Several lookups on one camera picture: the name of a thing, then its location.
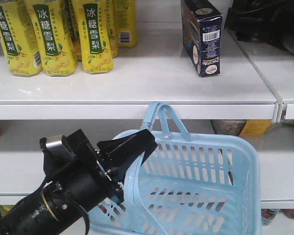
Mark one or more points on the yellow pear drink bottle right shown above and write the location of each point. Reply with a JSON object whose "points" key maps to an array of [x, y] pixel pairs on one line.
{"points": [[93, 31]]}

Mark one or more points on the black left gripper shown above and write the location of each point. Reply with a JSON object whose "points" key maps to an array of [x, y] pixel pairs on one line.
{"points": [[76, 187]]}

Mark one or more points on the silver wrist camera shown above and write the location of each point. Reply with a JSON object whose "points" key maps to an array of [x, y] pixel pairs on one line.
{"points": [[59, 148]]}

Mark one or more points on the yellow pear drink bottle middle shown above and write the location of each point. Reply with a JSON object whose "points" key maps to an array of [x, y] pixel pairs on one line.
{"points": [[49, 20]]}

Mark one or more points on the yellow pear drink bottle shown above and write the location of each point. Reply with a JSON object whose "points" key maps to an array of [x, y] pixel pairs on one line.
{"points": [[125, 19], [93, 31], [18, 39], [49, 20]]}

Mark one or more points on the clear bottle bottom shelf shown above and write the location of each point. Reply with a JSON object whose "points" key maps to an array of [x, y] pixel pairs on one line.
{"points": [[268, 215]]}

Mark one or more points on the yellow cracker package below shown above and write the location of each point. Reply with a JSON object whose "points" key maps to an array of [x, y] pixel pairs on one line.
{"points": [[241, 127]]}

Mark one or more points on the light blue plastic shopping basket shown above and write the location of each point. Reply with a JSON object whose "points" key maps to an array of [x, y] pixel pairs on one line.
{"points": [[192, 184]]}

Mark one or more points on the yellow pear drink bottle left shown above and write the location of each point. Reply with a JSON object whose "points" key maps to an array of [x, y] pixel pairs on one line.
{"points": [[18, 39]]}

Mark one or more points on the dark blue Chocofiello cookie box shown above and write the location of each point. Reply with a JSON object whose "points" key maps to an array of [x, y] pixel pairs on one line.
{"points": [[201, 25]]}

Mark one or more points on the yellow pear drink bottle back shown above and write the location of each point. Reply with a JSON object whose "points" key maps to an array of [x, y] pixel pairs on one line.
{"points": [[125, 19]]}

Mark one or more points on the white snack shelving unit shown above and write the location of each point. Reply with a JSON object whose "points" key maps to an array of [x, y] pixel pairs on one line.
{"points": [[256, 81]]}

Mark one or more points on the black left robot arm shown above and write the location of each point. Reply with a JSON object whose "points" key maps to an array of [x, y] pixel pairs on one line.
{"points": [[30, 216]]}

